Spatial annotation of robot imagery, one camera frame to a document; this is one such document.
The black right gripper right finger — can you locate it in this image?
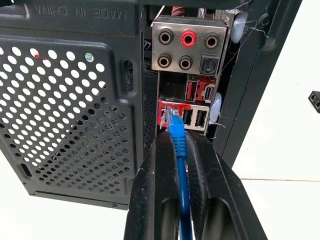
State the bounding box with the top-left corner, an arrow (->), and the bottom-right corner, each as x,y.
184,131 -> 269,240

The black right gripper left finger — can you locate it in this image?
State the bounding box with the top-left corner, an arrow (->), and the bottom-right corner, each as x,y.
123,131 -> 181,240

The blue ethernet cable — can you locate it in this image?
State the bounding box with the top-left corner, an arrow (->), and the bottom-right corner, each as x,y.
161,106 -> 196,240

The black computer tower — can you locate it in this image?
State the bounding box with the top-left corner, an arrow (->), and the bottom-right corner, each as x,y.
0,0 -> 303,211

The small black adapter box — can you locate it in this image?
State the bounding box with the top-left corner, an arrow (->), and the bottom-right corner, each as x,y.
308,90 -> 320,111

